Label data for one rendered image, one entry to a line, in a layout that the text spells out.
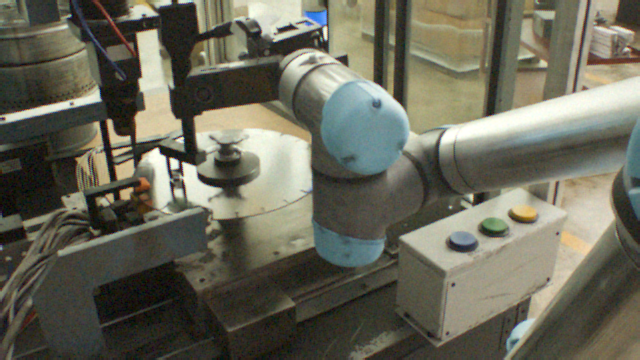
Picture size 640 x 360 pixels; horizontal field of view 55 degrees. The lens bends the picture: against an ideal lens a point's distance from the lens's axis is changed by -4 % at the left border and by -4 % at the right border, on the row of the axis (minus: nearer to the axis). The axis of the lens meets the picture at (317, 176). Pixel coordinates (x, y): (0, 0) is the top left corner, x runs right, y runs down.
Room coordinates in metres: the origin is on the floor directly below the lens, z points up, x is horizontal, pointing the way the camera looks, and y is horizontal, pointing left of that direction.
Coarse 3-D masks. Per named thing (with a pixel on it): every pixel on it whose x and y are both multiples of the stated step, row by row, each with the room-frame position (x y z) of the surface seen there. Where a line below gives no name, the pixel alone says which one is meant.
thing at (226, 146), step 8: (208, 136) 0.99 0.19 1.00; (216, 136) 0.98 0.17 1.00; (224, 136) 0.97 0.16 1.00; (240, 136) 0.98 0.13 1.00; (248, 136) 0.99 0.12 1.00; (216, 144) 0.95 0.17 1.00; (224, 144) 0.95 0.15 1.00; (232, 144) 0.95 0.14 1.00; (208, 152) 0.93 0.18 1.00; (224, 152) 0.95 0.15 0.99; (232, 152) 0.95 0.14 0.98; (240, 152) 0.92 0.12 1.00
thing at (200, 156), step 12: (192, 120) 0.89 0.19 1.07; (192, 132) 0.89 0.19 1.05; (168, 144) 0.92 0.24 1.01; (180, 144) 0.92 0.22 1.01; (192, 144) 0.89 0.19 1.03; (168, 156) 0.91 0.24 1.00; (180, 156) 0.90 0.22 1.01; (192, 156) 0.88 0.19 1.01; (204, 156) 0.90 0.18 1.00; (168, 168) 0.91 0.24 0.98; (180, 168) 0.92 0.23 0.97
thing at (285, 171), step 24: (240, 144) 1.05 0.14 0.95; (264, 144) 1.05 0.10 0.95; (288, 144) 1.05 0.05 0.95; (144, 168) 0.96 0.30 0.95; (192, 168) 0.96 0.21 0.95; (264, 168) 0.95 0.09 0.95; (288, 168) 0.95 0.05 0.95; (144, 192) 0.88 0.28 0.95; (168, 192) 0.88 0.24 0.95; (192, 192) 0.88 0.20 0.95; (216, 192) 0.88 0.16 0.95; (240, 192) 0.87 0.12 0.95; (264, 192) 0.87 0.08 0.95; (288, 192) 0.87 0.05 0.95; (216, 216) 0.80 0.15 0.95; (240, 216) 0.80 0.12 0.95
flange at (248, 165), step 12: (216, 156) 0.95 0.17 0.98; (240, 156) 0.96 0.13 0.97; (252, 156) 0.98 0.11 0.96; (204, 168) 0.94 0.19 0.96; (216, 168) 0.94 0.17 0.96; (228, 168) 0.94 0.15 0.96; (240, 168) 0.94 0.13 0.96; (252, 168) 0.94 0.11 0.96; (216, 180) 0.91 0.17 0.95; (228, 180) 0.91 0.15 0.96; (240, 180) 0.91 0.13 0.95
